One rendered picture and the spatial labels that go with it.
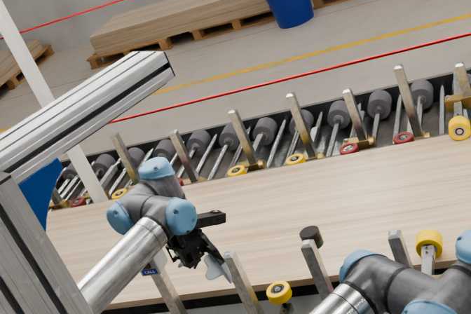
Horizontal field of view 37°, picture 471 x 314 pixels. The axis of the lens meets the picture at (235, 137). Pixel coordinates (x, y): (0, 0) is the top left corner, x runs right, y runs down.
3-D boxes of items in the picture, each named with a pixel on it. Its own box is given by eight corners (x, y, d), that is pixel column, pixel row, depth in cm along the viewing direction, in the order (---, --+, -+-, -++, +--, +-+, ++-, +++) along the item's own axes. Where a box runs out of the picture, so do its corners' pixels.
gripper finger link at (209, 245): (216, 269, 174) (193, 242, 175) (221, 265, 175) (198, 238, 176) (221, 264, 170) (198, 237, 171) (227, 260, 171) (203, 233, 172)
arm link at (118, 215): (128, 213, 151) (162, 183, 157) (97, 208, 159) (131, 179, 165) (144, 242, 154) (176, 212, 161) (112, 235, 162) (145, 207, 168)
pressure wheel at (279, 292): (304, 311, 236) (293, 284, 231) (286, 326, 233) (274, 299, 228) (290, 301, 242) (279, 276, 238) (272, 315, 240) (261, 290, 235)
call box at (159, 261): (162, 276, 221) (152, 256, 217) (143, 278, 223) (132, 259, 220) (169, 261, 226) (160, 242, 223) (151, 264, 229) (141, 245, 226)
